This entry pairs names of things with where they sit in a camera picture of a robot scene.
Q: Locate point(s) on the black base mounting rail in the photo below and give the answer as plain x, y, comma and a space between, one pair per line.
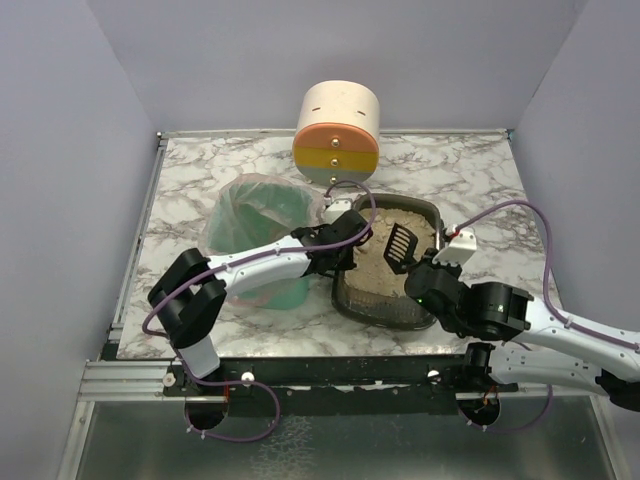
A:
331, 386

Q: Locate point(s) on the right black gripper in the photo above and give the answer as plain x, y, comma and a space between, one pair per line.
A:
426, 270

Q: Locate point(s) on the green bucket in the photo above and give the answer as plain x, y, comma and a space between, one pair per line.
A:
280, 295

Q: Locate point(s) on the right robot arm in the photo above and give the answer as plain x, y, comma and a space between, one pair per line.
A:
522, 339

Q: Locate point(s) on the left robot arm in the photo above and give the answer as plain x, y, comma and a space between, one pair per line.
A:
189, 296

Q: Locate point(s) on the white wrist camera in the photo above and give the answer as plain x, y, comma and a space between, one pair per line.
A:
460, 246
335, 207

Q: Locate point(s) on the dark litter box tray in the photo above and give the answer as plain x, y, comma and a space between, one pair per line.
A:
371, 293

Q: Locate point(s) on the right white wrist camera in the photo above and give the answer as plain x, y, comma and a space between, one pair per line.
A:
460, 246

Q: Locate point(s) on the round three-drawer storage box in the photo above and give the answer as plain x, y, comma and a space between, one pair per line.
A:
337, 135

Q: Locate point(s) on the clear plastic bag liner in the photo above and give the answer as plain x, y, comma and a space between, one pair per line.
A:
254, 210

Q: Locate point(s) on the black slotted litter scoop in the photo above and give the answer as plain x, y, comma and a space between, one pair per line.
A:
400, 249

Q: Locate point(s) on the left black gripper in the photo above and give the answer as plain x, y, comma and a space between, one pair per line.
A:
347, 233

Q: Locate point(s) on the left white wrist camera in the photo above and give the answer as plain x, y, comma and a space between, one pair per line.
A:
335, 207

